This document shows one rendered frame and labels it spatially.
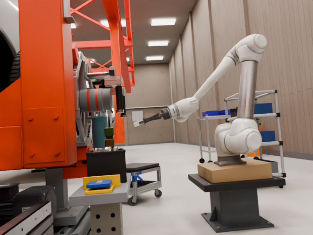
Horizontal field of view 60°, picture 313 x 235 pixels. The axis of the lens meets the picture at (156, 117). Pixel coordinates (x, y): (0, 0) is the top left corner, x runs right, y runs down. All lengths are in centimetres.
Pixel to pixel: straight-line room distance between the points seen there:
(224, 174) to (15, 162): 116
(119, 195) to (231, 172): 104
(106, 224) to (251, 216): 115
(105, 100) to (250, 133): 87
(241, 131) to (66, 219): 109
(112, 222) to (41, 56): 65
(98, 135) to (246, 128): 86
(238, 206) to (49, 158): 125
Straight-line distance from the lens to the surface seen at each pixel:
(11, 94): 115
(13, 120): 113
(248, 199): 189
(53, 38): 113
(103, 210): 99
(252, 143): 166
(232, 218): 188
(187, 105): 173
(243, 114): 174
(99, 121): 151
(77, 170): 165
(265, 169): 183
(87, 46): 808
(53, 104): 107
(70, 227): 157
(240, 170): 177
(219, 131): 187
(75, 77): 145
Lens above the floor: 61
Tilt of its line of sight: 4 degrees up
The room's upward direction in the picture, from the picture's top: 4 degrees counter-clockwise
